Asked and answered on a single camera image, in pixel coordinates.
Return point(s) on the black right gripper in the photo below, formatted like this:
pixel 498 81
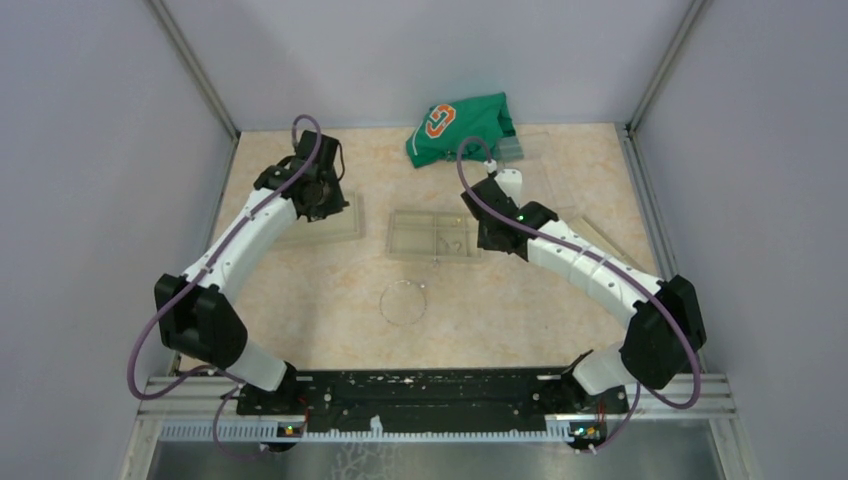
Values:
pixel 483 239

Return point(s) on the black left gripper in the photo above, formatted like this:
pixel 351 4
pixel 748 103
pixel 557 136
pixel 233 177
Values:
pixel 338 203

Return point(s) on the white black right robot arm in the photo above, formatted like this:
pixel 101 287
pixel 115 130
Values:
pixel 662 319

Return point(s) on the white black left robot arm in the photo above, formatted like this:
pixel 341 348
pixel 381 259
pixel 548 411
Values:
pixel 196 308

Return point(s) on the beige compartment jewelry tray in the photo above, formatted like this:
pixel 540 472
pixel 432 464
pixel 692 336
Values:
pixel 412 236

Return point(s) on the clear acrylic box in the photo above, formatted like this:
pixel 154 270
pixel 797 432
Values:
pixel 532 156

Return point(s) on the green cloth orange logo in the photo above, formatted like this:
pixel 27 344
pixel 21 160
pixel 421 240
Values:
pixel 446 125

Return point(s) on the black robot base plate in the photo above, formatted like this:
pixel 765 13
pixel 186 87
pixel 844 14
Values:
pixel 451 401

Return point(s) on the aluminium frame rail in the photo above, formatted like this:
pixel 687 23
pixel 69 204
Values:
pixel 690 430

